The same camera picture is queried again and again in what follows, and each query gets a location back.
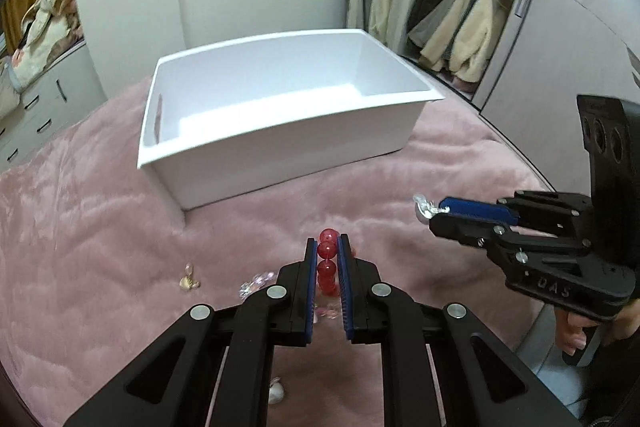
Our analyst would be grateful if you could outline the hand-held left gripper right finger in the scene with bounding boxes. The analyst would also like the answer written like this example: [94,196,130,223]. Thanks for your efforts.
[337,233,583,427]

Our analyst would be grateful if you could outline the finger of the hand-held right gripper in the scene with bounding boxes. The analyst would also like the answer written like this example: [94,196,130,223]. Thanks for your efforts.
[428,211,593,278]
[439,191,595,234]

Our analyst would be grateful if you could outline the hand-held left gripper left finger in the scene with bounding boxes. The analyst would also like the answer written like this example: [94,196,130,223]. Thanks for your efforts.
[64,238,320,427]

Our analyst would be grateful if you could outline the red bead bracelet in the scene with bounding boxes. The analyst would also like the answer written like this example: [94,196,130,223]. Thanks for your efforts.
[317,228,357,298]

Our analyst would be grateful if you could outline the silver jewelry piece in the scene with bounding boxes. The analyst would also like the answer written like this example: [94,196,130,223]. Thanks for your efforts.
[412,193,451,224]

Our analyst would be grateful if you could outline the white plastic storage box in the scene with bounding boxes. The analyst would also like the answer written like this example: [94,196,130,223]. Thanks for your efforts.
[137,28,447,212]

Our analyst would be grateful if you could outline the clear pink crystal jewelry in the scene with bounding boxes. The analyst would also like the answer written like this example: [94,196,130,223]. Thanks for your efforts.
[239,271,278,300]

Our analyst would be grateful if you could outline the person's right hand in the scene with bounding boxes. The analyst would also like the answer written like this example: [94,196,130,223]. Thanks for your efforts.
[554,298,640,356]

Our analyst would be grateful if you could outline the gold earring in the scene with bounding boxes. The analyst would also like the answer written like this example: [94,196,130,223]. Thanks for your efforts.
[179,262,201,293]

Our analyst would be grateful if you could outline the beige hanging coat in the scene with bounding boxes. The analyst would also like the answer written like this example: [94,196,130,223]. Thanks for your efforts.
[419,0,506,84]

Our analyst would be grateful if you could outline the grey hanging coat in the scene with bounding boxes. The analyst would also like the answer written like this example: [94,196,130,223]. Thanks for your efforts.
[407,0,476,52]

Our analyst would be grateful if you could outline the white sliding wardrobe door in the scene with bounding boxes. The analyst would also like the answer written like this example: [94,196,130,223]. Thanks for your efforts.
[472,0,640,188]

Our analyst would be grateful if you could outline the pink fluffy blanket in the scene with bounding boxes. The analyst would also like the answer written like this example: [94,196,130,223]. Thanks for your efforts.
[0,74,551,427]

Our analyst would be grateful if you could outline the cream fleece jacket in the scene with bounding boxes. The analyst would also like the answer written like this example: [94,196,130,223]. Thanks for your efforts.
[369,0,397,44]

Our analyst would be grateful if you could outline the white chest of drawers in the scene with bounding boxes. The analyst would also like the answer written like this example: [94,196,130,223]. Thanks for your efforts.
[0,38,108,172]

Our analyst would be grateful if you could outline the pile of clothes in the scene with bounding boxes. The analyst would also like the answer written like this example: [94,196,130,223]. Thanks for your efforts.
[0,0,83,120]

